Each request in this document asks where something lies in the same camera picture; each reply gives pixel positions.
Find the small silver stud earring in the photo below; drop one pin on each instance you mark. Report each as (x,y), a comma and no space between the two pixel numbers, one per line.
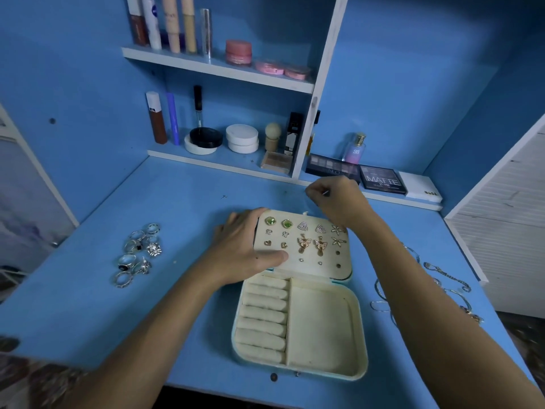
(338,230)
(339,242)

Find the white shelf unit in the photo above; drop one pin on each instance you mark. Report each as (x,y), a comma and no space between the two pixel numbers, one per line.
(328,55)

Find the tall beige cosmetic tube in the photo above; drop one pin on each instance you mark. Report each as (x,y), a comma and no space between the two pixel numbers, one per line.
(171,23)

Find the thin dark cosmetic bottle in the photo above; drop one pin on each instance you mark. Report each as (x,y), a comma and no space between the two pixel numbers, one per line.
(312,132)

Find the black makeup brush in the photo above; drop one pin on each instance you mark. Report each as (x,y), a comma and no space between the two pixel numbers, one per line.
(198,104)

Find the black lettered eyeshadow palette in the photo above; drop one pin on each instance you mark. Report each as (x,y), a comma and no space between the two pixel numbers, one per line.
(382,179)

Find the white framed marbled panel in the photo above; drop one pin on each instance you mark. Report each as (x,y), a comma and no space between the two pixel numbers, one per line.
(30,208)

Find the person's left forearm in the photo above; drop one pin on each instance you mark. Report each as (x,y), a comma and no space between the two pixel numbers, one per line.
(149,349)

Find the blue cosmetic tube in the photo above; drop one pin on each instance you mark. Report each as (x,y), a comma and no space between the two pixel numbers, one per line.
(173,119)

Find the beige makeup sponge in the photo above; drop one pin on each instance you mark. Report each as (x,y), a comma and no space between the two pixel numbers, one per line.
(272,134)

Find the black cosmetic bottle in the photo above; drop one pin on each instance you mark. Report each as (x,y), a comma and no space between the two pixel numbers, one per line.
(294,132)

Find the person's right forearm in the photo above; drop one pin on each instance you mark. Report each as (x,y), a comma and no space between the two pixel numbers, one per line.
(451,315)

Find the white slatted cabinet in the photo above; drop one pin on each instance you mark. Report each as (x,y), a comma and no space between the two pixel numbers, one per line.
(511,234)

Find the person's left hand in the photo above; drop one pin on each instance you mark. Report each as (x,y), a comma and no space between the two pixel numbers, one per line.
(238,251)

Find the person's right hand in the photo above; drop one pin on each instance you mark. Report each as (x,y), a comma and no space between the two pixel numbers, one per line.
(341,200)

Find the white tube blue label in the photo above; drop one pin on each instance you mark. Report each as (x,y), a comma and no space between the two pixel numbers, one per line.
(151,23)

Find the short beige cosmetic tube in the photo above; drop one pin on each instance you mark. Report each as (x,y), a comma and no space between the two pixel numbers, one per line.
(189,23)

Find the white round cream jar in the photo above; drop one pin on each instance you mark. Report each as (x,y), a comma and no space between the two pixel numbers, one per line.
(243,138)

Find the brown lipstick tube white cap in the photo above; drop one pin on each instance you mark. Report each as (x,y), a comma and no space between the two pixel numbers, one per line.
(157,119)

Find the small pink perfume bottle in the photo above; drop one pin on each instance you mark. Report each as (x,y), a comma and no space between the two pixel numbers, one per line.
(354,149)

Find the dark eyeshadow palette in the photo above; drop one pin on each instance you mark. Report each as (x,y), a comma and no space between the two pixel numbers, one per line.
(332,167)

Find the cream jewellery box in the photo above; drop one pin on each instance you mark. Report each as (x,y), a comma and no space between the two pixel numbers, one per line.
(323,336)

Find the pile of silver rings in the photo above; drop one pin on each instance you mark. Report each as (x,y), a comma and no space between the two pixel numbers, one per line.
(153,249)

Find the pink flat compact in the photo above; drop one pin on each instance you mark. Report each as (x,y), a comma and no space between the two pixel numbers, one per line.
(269,69)
(297,73)

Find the white bowl black inside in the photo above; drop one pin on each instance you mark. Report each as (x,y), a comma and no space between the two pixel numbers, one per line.
(204,139)

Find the green stud earring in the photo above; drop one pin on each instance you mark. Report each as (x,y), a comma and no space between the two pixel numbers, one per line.
(270,220)
(287,224)

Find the white flat box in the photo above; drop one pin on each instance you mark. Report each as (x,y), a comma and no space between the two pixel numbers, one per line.
(421,187)

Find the square brown powder compact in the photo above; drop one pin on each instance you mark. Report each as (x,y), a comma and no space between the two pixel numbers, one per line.
(277,161)

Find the gold dangling earring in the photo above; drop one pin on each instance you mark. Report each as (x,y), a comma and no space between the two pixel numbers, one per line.
(320,245)
(302,242)

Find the pink round jar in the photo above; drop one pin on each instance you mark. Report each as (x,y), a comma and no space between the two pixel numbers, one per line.
(238,52)

